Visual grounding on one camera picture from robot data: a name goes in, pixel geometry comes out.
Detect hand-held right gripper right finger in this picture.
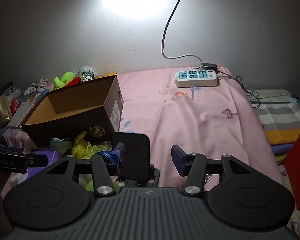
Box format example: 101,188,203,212
171,144,255,196

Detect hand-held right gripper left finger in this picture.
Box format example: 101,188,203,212
44,142,127,197

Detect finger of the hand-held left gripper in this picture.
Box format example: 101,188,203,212
27,154,49,168

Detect yellow plush toy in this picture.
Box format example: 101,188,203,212
71,131,113,160

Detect brown cardboard shoe box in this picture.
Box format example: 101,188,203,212
20,73,124,148

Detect black phone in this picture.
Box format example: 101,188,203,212
111,132,150,182

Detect purple tissue pack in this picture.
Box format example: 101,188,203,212
27,149,63,178

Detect dark green phone stand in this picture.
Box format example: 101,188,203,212
116,165,161,188

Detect grey green sock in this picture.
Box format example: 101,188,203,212
49,137,73,155

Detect pink printed bed sheet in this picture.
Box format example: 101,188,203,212
0,65,285,198

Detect white flat box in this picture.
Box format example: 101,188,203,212
7,102,35,128

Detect gold paper bag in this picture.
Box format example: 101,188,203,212
0,95,13,129

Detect red packet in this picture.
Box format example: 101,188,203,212
10,97,22,114

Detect blue glasses case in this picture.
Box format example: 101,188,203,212
35,89,50,103

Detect blue white patterned packet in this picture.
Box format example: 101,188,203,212
5,86,22,100

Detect white knotted gloves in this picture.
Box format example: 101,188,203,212
24,77,49,96

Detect white power strip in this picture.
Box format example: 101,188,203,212
174,69,218,88

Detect light green frog plush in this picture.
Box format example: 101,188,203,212
53,71,75,90

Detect red plush toy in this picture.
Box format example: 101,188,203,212
65,77,81,87

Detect panda plush toy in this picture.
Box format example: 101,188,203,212
76,66,97,82

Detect black power adapter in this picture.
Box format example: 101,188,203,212
190,63,219,74

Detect striped blanket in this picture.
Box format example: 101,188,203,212
247,89,300,153

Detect yellow floral cloth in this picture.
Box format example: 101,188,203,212
275,152,300,238

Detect thin black cable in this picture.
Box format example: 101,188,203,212
216,71,262,109

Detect grey lamp cable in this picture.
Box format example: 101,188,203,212
161,0,205,71

